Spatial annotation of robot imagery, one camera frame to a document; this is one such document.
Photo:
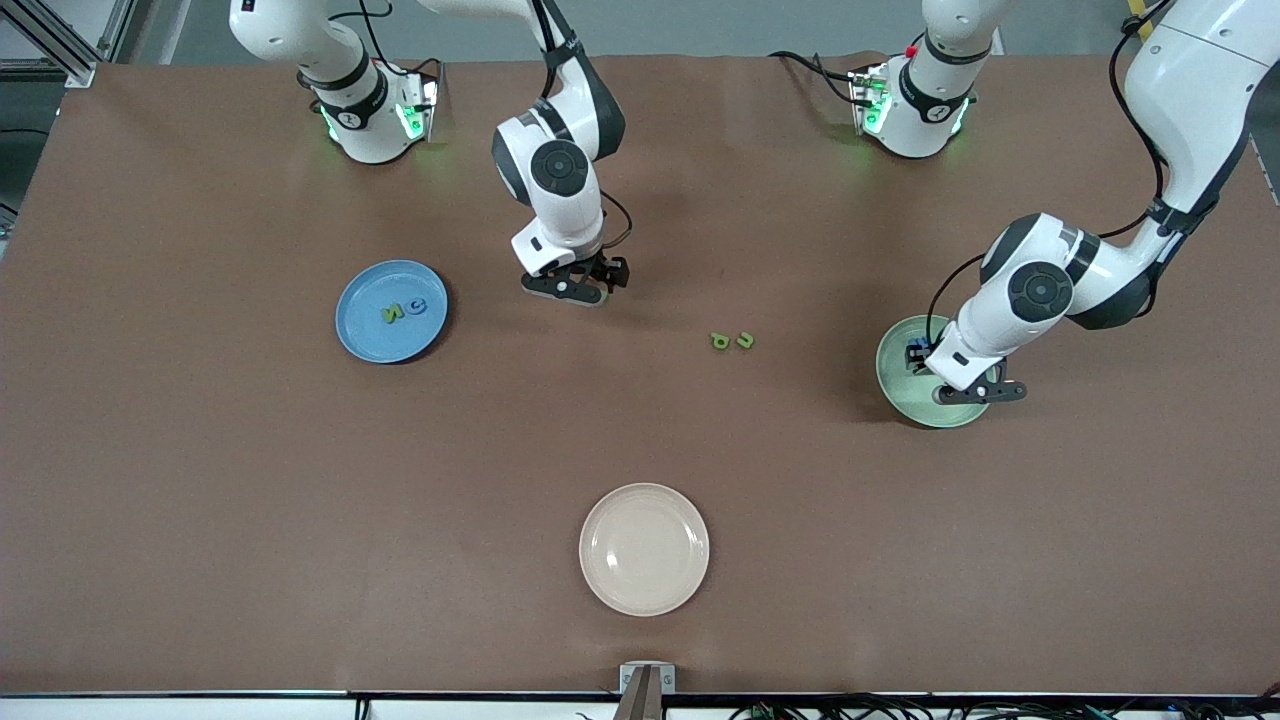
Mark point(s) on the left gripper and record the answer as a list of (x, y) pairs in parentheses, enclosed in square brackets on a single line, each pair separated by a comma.
[(919, 353)]

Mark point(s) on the blue plate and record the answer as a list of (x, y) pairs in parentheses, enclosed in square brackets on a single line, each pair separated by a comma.
[(390, 340)]

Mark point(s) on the brown table mat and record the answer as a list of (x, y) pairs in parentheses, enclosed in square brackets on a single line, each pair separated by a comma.
[(200, 500)]

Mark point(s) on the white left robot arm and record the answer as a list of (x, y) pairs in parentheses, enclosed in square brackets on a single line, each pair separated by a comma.
[(1190, 90)]

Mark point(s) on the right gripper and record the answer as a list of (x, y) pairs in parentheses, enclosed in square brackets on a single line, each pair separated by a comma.
[(606, 267)]

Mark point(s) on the beige plate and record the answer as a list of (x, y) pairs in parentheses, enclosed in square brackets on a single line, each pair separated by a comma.
[(644, 550)]

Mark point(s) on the green plate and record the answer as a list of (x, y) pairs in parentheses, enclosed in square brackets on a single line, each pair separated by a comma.
[(900, 392)]

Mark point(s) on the grey metal bracket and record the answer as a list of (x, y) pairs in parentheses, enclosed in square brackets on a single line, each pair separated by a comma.
[(627, 676)]

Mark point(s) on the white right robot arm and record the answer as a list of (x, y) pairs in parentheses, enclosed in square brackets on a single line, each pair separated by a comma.
[(560, 168)]

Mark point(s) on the black caster wheel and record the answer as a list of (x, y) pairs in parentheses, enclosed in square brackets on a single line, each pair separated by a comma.
[(1132, 24)]

